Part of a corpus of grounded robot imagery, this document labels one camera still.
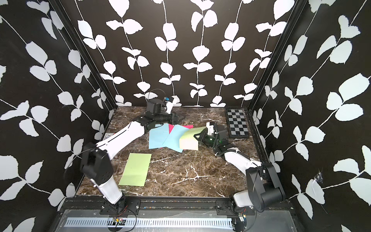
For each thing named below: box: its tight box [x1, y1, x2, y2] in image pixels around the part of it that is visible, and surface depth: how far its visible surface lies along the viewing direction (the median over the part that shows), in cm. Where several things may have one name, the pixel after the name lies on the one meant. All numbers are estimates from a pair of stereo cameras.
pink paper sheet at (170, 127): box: [168, 123, 175, 134], surface depth 109 cm
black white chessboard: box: [225, 108, 250, 139], surface depth 110 cm
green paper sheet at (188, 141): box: [179, 126, 207, 151], surface depth 91 cm
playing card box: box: [103, 132, 116, 141], surface depth 103 cm
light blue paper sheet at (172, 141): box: [162, 124, 190, 154], surface depth 103 cm
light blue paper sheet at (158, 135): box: [148, 123, 170, 150], surface depth 102 cm
